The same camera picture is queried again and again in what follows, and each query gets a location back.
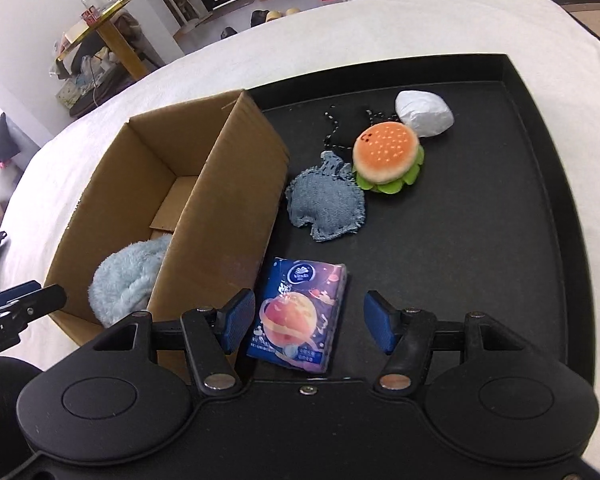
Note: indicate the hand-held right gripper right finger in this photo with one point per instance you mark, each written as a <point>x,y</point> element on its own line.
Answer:
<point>380,322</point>

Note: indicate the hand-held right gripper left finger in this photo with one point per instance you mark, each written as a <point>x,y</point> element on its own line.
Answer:
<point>237,322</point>

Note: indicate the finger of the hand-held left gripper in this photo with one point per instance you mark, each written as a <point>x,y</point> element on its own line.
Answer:
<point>45,301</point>
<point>15,294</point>

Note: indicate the blue tissue pack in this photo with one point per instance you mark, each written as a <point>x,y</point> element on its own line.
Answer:
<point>300,310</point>

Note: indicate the brown cardboard box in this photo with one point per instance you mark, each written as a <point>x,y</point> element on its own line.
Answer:
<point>215,210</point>

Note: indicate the black plastic tray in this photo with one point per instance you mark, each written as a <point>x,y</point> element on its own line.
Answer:
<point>480,240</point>

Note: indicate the denim stuffed toy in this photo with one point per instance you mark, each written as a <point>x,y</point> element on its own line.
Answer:
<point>325,200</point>

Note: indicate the burger plush toy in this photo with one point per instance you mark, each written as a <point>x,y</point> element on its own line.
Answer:
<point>387,152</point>

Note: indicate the black stitched stuffed toy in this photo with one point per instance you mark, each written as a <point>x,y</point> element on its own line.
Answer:
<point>349,127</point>

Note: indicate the white packet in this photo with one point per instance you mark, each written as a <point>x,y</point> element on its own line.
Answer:
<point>425,112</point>

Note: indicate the light blue fluffy towel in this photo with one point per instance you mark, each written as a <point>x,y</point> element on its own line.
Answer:
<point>125,285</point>

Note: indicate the patterned storage box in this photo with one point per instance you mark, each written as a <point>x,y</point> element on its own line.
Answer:
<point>70,91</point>

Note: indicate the round gold-edged table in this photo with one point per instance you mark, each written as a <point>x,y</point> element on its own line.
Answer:
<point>112,35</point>

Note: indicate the dark chair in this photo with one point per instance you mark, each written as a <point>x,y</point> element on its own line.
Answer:
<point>130,35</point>

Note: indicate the black slipper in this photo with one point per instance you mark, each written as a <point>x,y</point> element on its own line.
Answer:
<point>260,17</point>
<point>227,33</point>

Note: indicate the small red box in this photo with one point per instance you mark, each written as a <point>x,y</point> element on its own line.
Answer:
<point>90,14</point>

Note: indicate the white standing fan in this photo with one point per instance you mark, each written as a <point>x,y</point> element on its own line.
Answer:
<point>186,27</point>

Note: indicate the beige slipper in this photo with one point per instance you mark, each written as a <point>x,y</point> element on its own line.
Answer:
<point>293,11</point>
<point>278,14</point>

